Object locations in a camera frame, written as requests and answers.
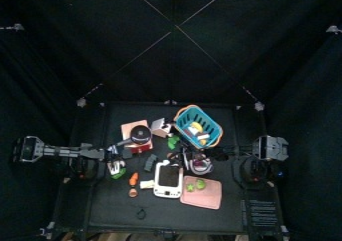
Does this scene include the white toy knife block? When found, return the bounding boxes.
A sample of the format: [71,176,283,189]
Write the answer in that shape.
[151,117,172,138]

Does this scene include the dark grey toy piece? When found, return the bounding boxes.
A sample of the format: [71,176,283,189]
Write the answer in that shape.
[143,153,159,173]

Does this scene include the yellow toy food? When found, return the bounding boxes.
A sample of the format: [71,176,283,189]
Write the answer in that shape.
[190,121,206,134]

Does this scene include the teal basket orange handles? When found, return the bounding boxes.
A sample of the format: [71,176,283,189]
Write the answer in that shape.
[172,104,225,150]

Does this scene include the black cable tie loop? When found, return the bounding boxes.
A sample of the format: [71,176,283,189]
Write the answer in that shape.
[135,207,148,220]

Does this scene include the orange toy carrot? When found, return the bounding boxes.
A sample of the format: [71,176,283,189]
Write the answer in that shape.
[128,172,140,188]

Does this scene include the cream toy bowl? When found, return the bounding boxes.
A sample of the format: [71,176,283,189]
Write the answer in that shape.
[188,153,217,177]

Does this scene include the white toy kitchen scale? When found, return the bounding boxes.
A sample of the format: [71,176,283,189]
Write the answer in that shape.
[152,160,184,199]

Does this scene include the thin diagonal brace cord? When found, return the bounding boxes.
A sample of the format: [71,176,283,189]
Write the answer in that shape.
[83,0,237,97]
[124,0,261,102]

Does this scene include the white and green toy vegetable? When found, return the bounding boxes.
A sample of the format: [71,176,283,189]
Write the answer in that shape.
[107,160,127,180]

